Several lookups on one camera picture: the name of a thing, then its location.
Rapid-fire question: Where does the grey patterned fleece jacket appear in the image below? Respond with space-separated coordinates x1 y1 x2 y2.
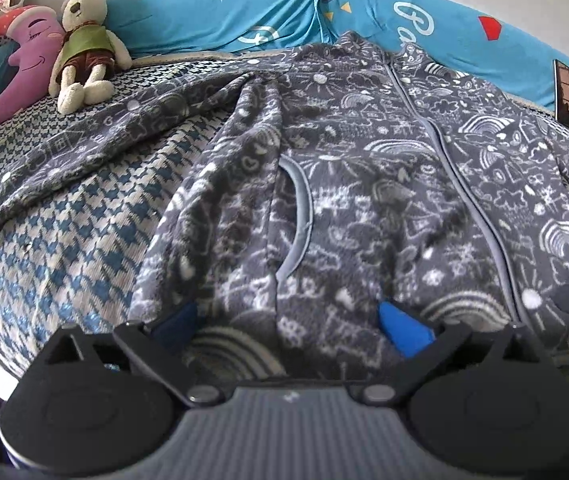
0 29 569 386

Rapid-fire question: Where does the rabbit plush green vest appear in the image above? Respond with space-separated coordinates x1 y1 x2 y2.
48 0 132 116

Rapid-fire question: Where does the houndstooth bed blanket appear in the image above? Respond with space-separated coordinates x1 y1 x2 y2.
0 54 569 413

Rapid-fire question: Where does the blue patterned bed bolster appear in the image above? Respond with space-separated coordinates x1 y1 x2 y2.
106 0 569 110

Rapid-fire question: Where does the purple moon plush pillow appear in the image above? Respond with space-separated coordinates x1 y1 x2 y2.
0 6 64 124

